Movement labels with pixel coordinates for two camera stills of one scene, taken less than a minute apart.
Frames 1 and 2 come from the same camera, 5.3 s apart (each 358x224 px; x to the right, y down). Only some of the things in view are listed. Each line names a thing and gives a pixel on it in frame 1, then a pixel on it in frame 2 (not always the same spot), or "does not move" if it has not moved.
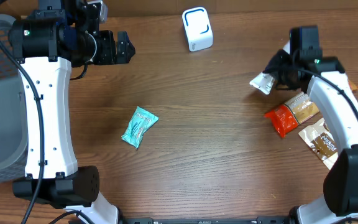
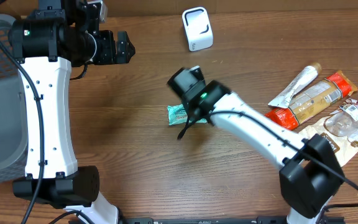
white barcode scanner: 198,28 does not move
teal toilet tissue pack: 140,121 → 177,114
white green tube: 265,82 → 310,74
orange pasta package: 288,115 does not move
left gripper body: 115,48 does not move
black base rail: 205,220 does not move
